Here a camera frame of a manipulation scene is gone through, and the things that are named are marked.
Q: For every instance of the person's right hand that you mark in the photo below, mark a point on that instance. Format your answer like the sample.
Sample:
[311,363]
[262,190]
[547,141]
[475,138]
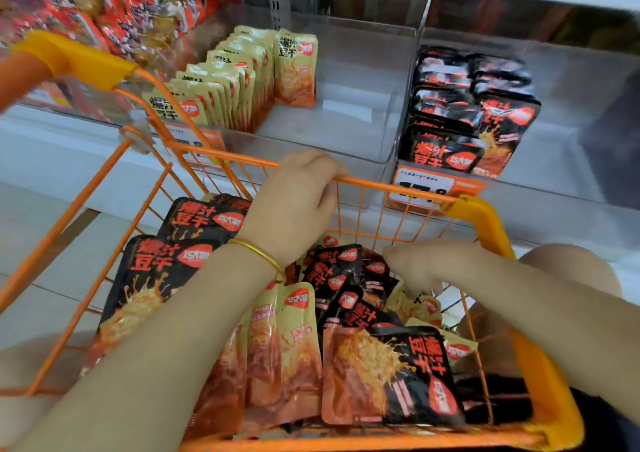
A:
[425,264]

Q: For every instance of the person's right forearm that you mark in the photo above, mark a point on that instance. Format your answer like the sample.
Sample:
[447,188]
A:
[560,327]

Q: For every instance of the person's right leg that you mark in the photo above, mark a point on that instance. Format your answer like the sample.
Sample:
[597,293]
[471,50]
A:
[575,267]

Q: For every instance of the orange price tag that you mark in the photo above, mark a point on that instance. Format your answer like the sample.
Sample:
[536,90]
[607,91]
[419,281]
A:
[430,182]
[195,137]

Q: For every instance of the row of yellow orange snacks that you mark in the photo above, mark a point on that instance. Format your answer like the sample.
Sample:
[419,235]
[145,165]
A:
[220,82]

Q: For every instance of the pile of black orange snacks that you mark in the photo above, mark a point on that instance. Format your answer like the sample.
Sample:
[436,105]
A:
[400,377]

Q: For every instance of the person's leg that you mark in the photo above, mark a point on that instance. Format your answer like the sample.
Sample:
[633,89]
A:
[575,267]
[30,377]

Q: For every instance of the row of black orange snacks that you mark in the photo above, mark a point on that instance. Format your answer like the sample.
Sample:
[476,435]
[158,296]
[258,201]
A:
[440,137]

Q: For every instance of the black flame print snack packet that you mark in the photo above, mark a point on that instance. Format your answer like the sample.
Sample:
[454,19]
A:
[506,94]
[508,132]
[503,79]
[498,63]

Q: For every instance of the pile of red tan packets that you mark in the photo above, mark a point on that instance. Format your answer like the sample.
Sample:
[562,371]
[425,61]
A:
[110,12]

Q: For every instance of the person's left leg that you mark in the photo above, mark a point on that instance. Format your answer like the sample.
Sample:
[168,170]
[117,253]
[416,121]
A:
[30,377]

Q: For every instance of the yellow orange snack packet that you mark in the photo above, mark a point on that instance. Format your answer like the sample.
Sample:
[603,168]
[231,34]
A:
[296,72]

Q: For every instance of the orange shopping cart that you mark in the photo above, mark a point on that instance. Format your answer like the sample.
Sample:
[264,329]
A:
[70,57]

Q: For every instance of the person's left hand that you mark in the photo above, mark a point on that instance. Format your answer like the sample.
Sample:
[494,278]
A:
[295,209]

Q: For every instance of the person's left forearm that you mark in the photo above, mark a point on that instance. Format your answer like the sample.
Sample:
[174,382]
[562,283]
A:
[140,367]

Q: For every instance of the black shorts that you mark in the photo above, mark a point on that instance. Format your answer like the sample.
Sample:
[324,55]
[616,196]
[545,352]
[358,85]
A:
[600,417]

